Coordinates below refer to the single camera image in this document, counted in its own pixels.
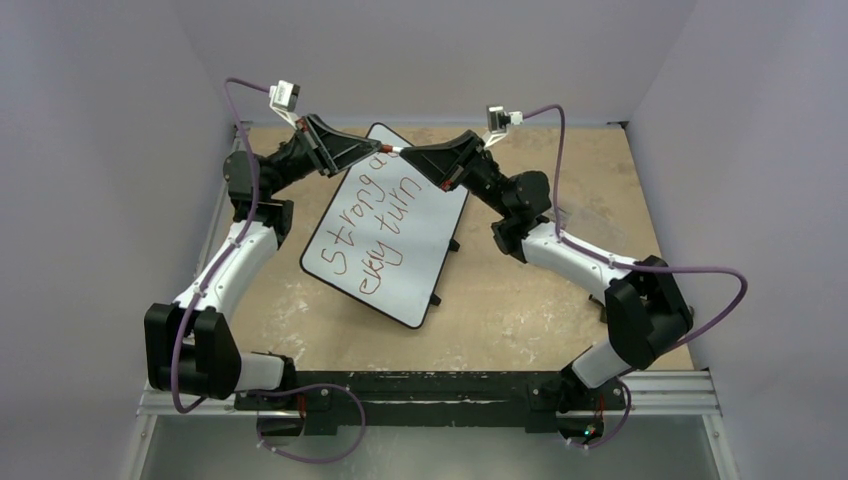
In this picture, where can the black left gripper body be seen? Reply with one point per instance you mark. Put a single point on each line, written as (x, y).
(293, 163)

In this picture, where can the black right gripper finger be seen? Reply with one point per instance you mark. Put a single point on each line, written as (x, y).
(438, 169)
(441, 154)

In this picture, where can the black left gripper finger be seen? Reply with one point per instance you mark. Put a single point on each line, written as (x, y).
(334, 142)
(332, 163)

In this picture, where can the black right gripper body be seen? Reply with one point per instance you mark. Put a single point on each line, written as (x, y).
(466, 160)

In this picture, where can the white whiteboard black frame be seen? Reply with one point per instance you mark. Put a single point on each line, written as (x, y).
(385, 237)

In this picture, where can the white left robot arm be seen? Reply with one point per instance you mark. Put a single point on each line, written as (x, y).
(189, 346)

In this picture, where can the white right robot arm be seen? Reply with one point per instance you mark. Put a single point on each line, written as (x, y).
(646, 313)

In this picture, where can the clear plastic screw box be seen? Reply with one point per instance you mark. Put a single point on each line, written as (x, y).
(587, 225)

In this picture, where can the black metal clamp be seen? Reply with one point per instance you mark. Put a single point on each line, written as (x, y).
(601, 308)

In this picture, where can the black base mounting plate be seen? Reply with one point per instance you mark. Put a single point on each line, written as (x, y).
(353, 413)

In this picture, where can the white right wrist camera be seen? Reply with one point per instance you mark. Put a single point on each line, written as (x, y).
(499, 123)

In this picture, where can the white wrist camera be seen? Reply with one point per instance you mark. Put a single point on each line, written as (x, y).
(499, 123)
(283, 98)

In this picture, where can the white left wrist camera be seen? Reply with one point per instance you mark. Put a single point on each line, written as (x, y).
(283, 98)

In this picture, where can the aluminium extrusion rail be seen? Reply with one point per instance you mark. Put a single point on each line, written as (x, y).
(647, 393)

